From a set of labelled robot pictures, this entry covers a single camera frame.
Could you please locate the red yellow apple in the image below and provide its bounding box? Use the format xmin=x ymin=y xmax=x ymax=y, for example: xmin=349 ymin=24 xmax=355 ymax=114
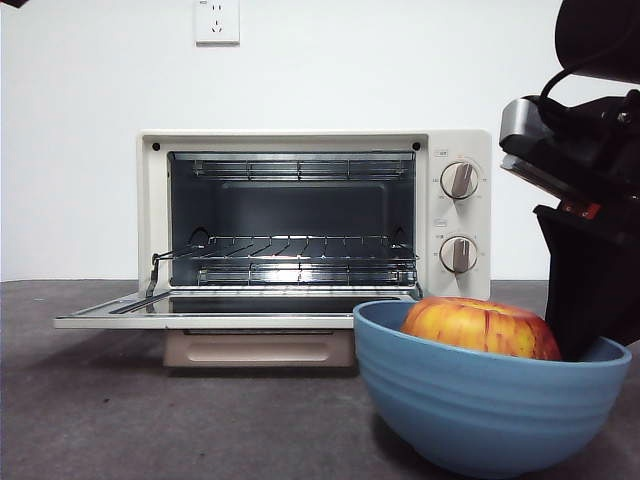
xmin=399 ymin=295 xmax=563 ymax=363

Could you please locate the blue ribbed bowl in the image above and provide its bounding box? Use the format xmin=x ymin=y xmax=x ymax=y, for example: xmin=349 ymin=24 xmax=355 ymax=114
xmin=352 ymin=299 xmax=633 ymax=479

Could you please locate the oven door with glass window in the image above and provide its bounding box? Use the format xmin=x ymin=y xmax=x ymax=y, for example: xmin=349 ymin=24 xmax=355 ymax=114
xmin=53 ymin=291 xmax=417 ymax=369

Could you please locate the beige oven knob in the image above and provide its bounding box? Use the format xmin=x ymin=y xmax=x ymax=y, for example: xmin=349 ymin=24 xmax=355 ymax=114
xmin=439 ymin=160 xmax=480 ymax=202
xmin=439 ymin=235 xmax=479 ymax=276

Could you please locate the cream toaster oven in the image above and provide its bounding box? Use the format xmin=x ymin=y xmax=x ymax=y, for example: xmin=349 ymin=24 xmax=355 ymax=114
xmin=137 ymin=128 xmax=494 ymax=304

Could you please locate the metal heating element guard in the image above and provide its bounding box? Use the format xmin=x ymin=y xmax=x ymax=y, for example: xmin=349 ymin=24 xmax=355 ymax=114
xmin=197 ymin=261 xmax=410 ymax=287
xmin=191 ymin=158 xmax=410 ymax=182

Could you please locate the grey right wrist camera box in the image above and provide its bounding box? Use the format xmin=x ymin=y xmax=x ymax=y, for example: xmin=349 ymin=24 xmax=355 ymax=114
xmin=498 ymin=97 xmax=577 ymax=202

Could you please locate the black camera cable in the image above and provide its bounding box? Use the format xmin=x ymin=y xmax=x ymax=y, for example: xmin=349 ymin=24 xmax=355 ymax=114
xmin=538 ymin=67 xmax=601 ymax=109

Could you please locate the metal wire oven rack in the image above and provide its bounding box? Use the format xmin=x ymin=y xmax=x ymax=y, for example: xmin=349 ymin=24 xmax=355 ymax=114
xmin=151 ymin=234 xmax=421 ymax=265

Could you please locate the white wall socket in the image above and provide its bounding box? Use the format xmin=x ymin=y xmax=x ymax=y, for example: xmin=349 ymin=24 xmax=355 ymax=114
xmin=194 ymin=0 xmax=241 ymax=48

